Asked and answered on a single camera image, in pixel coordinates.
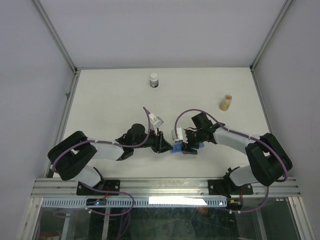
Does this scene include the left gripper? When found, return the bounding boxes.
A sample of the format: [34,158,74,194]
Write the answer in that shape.
[133,127,173,153]

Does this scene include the blue weekly pill organizer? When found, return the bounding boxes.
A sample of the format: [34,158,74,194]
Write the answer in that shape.
[169,141,205,154]

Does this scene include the white pill bottle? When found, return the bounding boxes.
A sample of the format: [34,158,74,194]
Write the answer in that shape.
[149,72,159,88]

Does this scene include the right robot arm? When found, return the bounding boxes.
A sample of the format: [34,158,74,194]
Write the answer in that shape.
[182,112,293,196]

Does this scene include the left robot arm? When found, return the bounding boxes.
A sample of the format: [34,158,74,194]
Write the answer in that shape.
[47,123,173,195]

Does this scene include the amber glass pill jar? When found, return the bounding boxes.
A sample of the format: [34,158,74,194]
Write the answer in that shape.
[219,94,232,111]

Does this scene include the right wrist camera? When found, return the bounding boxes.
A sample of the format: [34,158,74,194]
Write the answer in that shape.
[171,127,187,143]

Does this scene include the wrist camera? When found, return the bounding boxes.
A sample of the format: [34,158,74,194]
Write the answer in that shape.
[149,113,164,134]
[171,127,187,143]

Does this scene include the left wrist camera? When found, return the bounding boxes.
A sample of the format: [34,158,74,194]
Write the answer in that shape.
[149,113,164,134]

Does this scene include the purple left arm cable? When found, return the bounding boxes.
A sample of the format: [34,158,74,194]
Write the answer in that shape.
[51,106,156,216]

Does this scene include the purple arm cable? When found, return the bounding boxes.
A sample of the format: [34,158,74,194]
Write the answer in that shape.
[51,106,156,216]
[174,108,291,215]

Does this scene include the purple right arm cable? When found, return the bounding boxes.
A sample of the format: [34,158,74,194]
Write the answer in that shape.
[174,108,291,215]

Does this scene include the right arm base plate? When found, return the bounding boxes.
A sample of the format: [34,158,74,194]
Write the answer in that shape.
[207,179,253,198]

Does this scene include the slotted grey cable duct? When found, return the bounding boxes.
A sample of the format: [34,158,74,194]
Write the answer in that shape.
[42,196,227,209]

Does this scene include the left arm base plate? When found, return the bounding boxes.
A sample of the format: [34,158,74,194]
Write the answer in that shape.
[76,179,121,196]

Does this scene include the aluminium mounting rail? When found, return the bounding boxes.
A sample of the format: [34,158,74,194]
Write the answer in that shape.
[31,177,301,198]

